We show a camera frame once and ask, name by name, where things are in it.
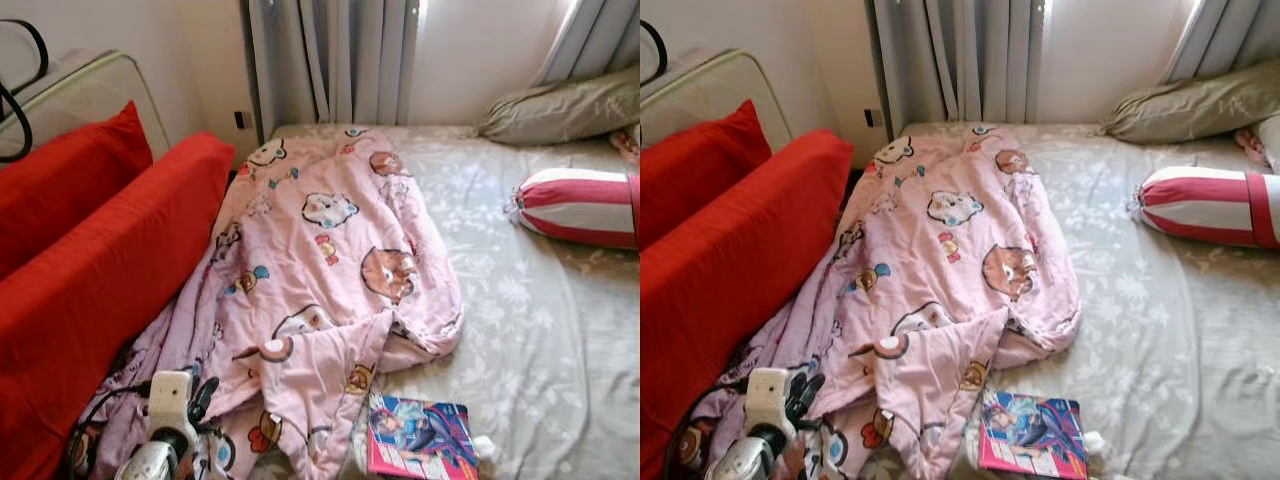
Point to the pink cartoon print blanket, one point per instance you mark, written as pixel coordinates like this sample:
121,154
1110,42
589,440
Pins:
950,260
330,260

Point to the small white tissue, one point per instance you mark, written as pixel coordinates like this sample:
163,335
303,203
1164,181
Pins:
1094,442
485,447

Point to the olive grey pillow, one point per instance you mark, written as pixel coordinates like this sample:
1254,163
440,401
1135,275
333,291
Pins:
1190,112
560,115

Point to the red cushion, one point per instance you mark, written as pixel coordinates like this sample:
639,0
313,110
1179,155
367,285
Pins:
60,180
720,290
90,290
690,170

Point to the colourful comic book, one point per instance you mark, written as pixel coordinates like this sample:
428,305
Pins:
420,440
1030,437

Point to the red white striped bolster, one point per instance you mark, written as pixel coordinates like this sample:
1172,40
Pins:
580,205
1200,205

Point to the pink floral cloth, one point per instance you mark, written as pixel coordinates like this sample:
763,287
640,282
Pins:
628,145
1252,147

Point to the green white quilted mattress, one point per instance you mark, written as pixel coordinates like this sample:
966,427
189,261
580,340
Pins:
715,95
90,95

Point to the grey curtain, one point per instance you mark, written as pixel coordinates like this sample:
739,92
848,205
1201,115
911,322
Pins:
600,35
330,60
955,60
1230,35

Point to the white pillow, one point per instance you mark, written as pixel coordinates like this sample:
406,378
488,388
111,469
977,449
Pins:
1270,140

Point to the black wall socket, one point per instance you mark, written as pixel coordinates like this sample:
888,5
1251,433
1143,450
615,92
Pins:
242,120
873,117

